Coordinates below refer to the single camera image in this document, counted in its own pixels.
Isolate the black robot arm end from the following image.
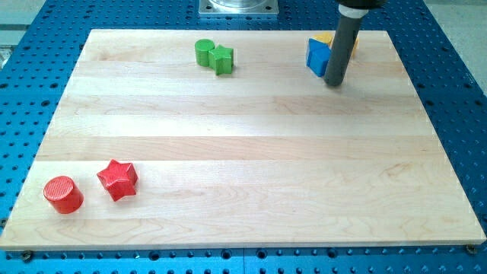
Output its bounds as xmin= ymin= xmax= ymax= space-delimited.
xmin=336 ymin=0 xmax=387 ymax=19

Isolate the blue triangle block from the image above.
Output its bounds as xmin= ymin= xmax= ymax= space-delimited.
xmin=306 ymin=38 xmax=331 ymax=77

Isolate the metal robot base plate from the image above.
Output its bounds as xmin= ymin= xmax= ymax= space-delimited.
xmin=199 ymin=0 xmax=279 ymax=16

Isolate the light wooden board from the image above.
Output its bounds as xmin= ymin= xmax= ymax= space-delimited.
xmin=1 ymin=30 xmax=485 ymax=250

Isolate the red star block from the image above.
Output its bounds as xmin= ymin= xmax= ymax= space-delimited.
xmin=97 ymin=159 xmax=138 ymax=202

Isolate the green cylinder block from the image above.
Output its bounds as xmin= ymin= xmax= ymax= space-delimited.
xmin=194 ymin=39 xmax=215 ymax=67

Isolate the green star block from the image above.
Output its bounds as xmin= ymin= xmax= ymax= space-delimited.
xmin=208 ymin=45 xmax=234 ymax=75

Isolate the red cylinder block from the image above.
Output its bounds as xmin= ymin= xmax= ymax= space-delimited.
xmin=43 ymin=176 xmax=84 ymax=214

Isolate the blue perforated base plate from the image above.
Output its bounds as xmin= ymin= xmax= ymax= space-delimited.
xmin=1 ymin=1 xmax=486 ymax=273

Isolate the yellow block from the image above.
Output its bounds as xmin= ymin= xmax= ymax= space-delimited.
xmin=311 ymin=31 xmax=359 ymax=58

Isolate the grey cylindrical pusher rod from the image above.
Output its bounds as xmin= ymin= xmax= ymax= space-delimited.
xmin=323 ymin=15 xmax=362 ymax=87

